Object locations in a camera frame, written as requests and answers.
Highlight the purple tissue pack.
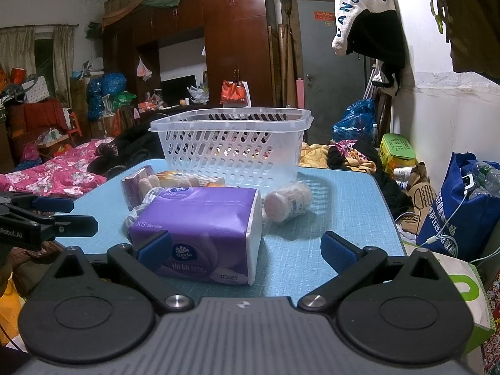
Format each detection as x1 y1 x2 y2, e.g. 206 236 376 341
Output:
128 186 263 285

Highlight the white pill bottle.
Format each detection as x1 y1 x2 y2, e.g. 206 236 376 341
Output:
263 182 313 223

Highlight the pink floral blanket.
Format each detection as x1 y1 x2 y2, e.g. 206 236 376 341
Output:
0 138 112 199

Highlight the brown paper bag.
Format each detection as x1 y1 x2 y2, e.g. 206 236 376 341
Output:
400 162 437 234

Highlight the blue tote bag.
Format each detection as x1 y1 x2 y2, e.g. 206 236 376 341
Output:
416 152 499 262

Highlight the green white bag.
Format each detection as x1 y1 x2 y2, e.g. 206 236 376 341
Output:
403 241 497 357

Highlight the black clothing pile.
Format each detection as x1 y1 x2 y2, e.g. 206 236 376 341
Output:
87 122 164 179

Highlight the green yellow box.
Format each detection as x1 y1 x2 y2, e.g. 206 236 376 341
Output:
379 133 417 173

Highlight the blue plastic bag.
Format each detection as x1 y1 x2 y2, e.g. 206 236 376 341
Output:
332 98 376 141

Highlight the white plastic basket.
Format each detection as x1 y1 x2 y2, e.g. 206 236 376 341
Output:
150 107 313 194

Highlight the beige curtain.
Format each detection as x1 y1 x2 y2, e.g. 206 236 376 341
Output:
1 25 76 107

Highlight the black television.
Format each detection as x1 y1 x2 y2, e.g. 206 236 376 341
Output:
160 75 196 106

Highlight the grey metal door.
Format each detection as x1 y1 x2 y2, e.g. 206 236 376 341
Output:
297 0 369 144

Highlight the orange white hanging bag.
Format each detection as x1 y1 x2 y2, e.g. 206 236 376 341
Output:
219 80 251 107

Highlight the white black hanging jacket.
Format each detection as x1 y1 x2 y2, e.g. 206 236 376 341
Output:
331 0 406 97

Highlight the dark red wooden wardrobe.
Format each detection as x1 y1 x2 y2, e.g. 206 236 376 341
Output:
102 0 281 107

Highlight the olive hanging bag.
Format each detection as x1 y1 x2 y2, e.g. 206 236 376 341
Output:
431 0 499 84

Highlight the white charging cable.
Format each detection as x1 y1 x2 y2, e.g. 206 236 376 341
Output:
425 172 500 264

